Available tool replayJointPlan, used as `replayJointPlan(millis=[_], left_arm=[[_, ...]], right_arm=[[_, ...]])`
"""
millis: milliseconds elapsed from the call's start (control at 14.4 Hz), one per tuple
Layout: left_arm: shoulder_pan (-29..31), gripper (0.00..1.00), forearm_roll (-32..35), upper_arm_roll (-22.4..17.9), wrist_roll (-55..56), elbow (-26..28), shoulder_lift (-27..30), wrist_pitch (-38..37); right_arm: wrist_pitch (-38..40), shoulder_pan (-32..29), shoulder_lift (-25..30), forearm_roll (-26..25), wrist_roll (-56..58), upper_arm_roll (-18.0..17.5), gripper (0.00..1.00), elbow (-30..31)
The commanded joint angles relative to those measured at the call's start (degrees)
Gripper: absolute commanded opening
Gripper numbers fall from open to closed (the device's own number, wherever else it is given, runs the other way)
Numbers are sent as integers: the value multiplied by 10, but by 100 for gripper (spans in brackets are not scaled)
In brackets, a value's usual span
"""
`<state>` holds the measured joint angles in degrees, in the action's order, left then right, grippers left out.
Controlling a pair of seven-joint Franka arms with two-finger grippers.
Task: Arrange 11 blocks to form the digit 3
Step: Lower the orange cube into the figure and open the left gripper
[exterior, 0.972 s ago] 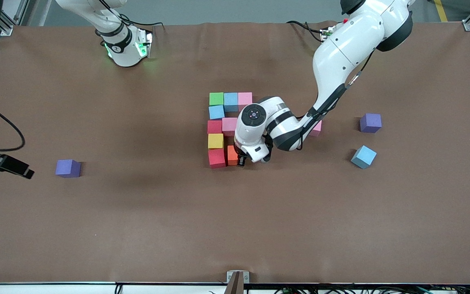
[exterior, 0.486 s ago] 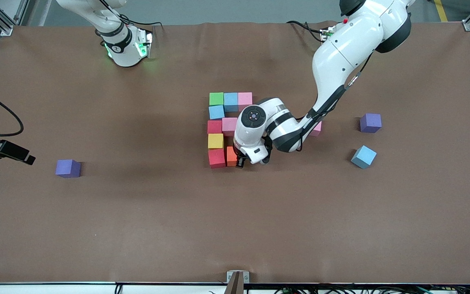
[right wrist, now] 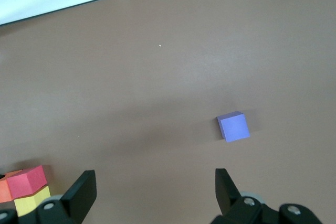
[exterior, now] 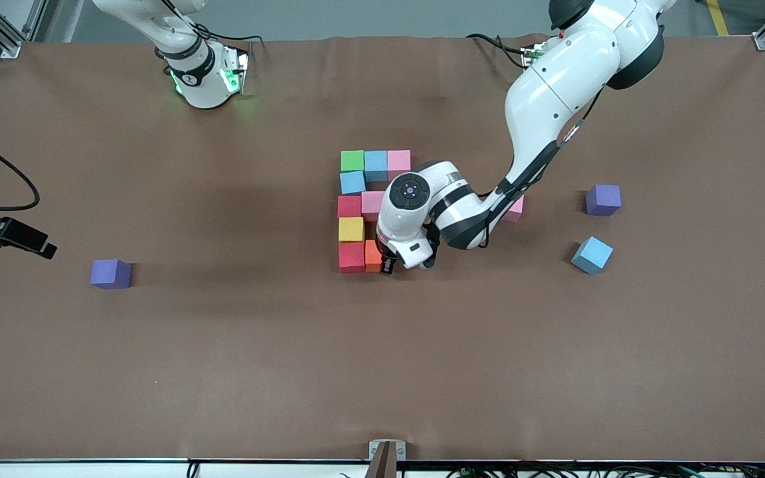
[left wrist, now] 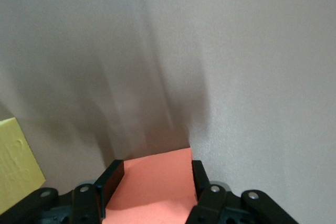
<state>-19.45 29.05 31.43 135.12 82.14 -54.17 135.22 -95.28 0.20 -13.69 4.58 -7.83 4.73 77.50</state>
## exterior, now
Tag yellow foam cube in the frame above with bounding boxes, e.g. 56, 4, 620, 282
337, 216, 366, 244

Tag purple foam cube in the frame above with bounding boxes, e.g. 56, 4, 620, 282
90, 258, 133, 290
585, 184, 622, 218

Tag brown table mat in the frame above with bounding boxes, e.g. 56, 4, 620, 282
0, 35, 765, 463

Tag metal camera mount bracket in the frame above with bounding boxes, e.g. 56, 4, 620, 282
366, 439, 407, 478

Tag black left base cable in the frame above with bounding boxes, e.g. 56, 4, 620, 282
466, 32, 531, 70

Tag black base cable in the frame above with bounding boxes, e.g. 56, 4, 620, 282
466, 32, 531, 70
190, 22, 265, 48

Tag black right base cable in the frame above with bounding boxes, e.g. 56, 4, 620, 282
190, 22, 265, 48

